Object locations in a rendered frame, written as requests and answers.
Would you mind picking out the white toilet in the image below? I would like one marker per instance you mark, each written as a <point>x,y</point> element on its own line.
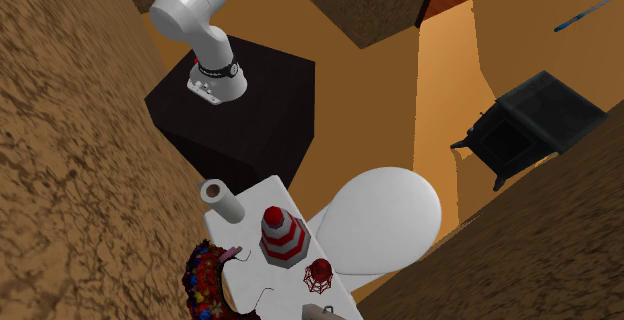
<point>380,221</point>

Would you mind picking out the black stove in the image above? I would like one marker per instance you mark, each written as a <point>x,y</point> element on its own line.
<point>536,124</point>

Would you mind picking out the white paper roll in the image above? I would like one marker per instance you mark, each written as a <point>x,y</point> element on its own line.
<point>225,203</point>

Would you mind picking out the multicoloured flower wreath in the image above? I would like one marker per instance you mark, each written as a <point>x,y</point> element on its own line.
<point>207,282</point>

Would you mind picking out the black robot stand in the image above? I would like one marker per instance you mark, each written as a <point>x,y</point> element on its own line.
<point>253,114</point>

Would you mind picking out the red white striped lighthouse figure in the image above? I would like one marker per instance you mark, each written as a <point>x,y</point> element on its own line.
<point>284,238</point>

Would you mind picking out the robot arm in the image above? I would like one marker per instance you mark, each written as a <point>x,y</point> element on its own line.
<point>192,14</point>

